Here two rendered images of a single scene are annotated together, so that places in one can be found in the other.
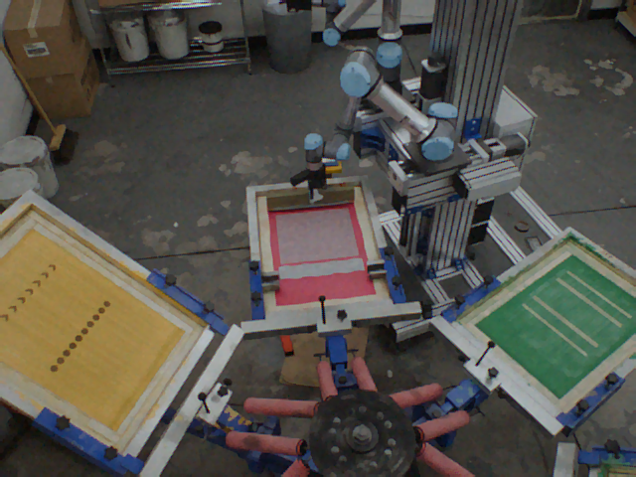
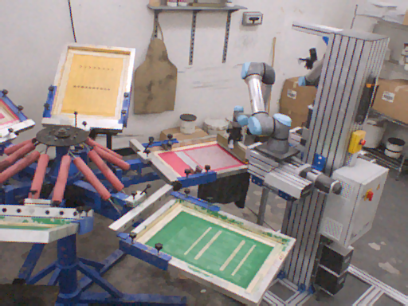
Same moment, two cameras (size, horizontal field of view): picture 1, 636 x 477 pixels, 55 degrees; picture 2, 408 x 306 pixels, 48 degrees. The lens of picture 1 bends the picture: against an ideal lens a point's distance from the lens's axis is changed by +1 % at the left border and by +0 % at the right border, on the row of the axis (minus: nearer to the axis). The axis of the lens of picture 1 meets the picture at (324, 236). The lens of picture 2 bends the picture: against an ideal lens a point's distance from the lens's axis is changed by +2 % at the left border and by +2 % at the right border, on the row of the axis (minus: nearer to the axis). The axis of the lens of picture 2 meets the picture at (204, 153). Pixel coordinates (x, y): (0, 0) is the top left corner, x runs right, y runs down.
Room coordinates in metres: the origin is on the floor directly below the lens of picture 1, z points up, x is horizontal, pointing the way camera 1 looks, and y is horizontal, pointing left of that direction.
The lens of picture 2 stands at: (0.36, -2.70, 2.49)
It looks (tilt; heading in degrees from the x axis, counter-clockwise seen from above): 26 degrees down; 63
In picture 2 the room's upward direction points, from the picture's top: 6 degrees clockwise
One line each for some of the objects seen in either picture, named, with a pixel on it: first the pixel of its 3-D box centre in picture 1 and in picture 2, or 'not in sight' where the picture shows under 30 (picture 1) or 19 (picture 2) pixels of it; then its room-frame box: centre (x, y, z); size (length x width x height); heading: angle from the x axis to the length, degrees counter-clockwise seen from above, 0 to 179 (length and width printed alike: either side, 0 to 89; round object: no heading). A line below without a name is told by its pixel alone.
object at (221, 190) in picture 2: not in sight; (221, 187); (1.87, -0.14, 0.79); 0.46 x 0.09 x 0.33; 7
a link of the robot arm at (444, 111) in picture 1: (441, 121); (280, 125); (2.04, -0.49, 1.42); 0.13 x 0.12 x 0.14; 166
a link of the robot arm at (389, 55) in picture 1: (389, 61); not in sight; (2.51, -0.31, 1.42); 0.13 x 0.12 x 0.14; 175
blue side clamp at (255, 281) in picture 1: (256, 292); (160, 146); (1.52, 0.28, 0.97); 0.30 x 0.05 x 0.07; 7
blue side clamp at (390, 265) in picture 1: (391, 277); (196, 178); (1.58, -0.27, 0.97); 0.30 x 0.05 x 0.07; 7
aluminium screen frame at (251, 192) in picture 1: (317, 242); (205, 156); (1.79, 0.03, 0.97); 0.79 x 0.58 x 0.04; 7
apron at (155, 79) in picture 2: not in sight; (156, 68); (2.10, 2.04, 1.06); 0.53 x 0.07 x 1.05; 7
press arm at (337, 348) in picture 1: (336, 345); (136, 163); (1.23, -0.03, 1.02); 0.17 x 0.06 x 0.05; 7
